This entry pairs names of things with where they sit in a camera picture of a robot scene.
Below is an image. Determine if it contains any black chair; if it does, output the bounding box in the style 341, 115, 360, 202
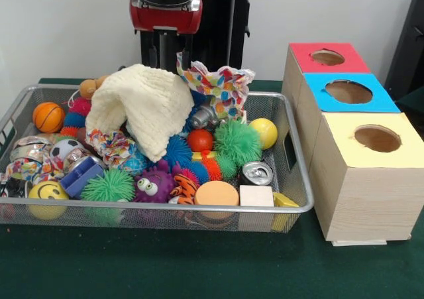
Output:
384, 0, 424, 102

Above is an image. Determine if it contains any brown plush toy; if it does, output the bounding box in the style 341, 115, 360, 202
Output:
79, 76, 108, 99

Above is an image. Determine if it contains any cream knitted cloth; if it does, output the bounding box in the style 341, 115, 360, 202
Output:
85, 64, 195, 162

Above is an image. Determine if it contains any wooden box with three holes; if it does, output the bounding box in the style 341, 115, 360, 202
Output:
282, 42, 424, 247

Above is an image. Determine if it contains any small orange basketball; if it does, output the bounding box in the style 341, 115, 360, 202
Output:
32, 101, 66, 134

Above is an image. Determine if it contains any plain yellow ball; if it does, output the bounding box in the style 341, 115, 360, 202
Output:
249, 118, 279, 150

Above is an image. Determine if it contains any green spiky ball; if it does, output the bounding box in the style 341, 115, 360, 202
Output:
81, 169, 136, 221
213, 119, 263, 168

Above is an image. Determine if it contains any purple spiky ball with eyes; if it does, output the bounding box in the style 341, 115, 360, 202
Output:
132, 163, 176, 204

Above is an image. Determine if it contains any yellow smiley ball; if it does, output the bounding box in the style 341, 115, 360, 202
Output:
28, 181, 70, 220

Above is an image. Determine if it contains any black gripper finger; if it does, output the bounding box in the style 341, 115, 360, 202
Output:
181, 34, 193, 56
158, 32, 168, 70

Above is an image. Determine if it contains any clear mesh bin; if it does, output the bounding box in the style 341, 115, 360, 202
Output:
0, 84, 315, 233

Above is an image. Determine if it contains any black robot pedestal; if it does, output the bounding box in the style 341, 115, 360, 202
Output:
128, 0, 267, 81

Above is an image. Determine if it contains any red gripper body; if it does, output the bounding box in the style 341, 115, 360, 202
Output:
129, 0, 203, 34

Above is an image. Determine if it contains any polka dot cloth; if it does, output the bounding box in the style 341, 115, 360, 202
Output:
176, 52, 256, 124

